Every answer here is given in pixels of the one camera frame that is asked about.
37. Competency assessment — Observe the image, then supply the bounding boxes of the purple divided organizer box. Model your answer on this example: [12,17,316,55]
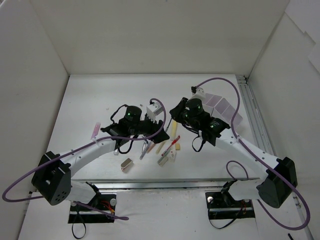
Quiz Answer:
[203,93,236,125]

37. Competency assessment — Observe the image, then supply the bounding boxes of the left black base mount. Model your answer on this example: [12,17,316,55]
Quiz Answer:
[67,182,117,224]

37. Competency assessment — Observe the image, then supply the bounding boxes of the tan eraser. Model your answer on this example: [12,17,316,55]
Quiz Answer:
[174,143,181,151]

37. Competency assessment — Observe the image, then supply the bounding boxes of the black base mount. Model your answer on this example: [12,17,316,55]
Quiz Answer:
[205,180,256,220]
[67,182,117,224]

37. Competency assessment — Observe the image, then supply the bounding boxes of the red gel pen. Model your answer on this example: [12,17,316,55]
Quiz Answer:
[161,135,181,156]

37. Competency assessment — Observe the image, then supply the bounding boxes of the purple pastel highlighter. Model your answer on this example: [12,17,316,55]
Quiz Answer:
[139,141,152,160]

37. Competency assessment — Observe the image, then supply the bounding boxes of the yellow pastel highlighter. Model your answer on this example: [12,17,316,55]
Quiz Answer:
[155,140,167,155]

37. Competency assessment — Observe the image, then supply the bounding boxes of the black handled scissors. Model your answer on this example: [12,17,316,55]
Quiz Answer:
[141,140,149,154]

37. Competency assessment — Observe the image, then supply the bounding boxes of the white eraser with label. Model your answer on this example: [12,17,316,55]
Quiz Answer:
[166,148,177,163]

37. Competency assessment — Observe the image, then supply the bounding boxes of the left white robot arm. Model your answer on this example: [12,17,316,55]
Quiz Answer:
[31,102,169,210]

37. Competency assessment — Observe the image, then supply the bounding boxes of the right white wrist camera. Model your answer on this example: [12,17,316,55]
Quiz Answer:
[190,86,206,102]

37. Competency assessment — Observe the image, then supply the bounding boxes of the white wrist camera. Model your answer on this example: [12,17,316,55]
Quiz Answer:
[146,99,163,123]
[190,86,206,102]

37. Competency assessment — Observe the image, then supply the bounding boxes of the orange pastel highlighter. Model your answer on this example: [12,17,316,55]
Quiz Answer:
[147,143,157,153]

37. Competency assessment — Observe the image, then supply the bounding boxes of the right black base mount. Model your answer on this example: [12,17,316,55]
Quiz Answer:
[205,180,256,220]

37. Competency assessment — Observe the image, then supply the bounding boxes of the green pastel marker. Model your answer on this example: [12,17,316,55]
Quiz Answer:
[157,156,169,167]

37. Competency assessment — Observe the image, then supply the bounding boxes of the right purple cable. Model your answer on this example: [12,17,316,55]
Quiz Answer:
[196,76,311,230]

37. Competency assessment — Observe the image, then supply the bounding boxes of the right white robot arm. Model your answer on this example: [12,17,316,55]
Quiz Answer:
[169,97,298,209]

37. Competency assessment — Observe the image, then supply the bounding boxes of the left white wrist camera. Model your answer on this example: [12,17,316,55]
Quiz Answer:
[146,99,163,123]

